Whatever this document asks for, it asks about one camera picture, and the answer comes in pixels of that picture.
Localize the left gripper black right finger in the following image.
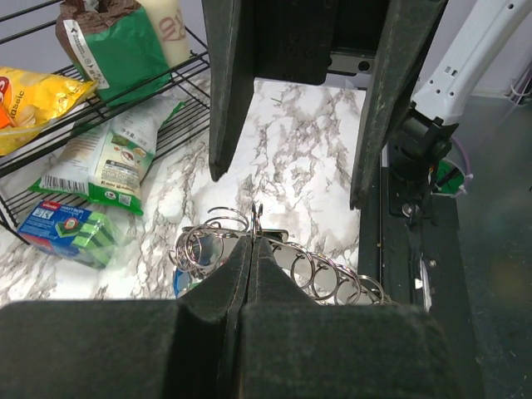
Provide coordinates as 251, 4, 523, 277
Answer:
240, 239, 466, 398

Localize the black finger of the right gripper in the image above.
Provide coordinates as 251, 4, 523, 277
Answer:
202, 0, 254, 181
350, 0, 447, 209

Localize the silver keyring chain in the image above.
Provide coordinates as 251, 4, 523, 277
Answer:
168, 201, 400, 307

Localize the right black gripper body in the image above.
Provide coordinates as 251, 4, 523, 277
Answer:
253, 0, 390, 86

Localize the cream pump lotion bottle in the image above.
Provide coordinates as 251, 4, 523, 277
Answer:
139, 0, 190, 67

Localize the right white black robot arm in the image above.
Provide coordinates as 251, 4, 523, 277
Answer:
202, 1, 531, 219

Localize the green brown paper bag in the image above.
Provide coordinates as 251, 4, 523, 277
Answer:
56, 1, 170, 107

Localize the orange razor box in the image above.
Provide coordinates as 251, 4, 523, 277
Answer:
0, 104, 17, 130

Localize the blue green small box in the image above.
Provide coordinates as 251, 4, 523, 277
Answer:
17, 200, 126, 269

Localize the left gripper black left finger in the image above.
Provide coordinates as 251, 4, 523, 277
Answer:
1, 237, 252, 398

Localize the blue key tag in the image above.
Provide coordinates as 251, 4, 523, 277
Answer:
173, 267, 205, 298

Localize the yellow chips bag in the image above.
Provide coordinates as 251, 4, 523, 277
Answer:
1, 66, 97, 156

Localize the green white snack packet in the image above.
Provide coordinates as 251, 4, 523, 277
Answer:
29, 95, 183, 215

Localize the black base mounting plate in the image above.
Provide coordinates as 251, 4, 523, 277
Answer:
357, 140, 487, 399

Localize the black wire shelf rack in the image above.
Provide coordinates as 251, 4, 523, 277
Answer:
1, 1, 210, 234

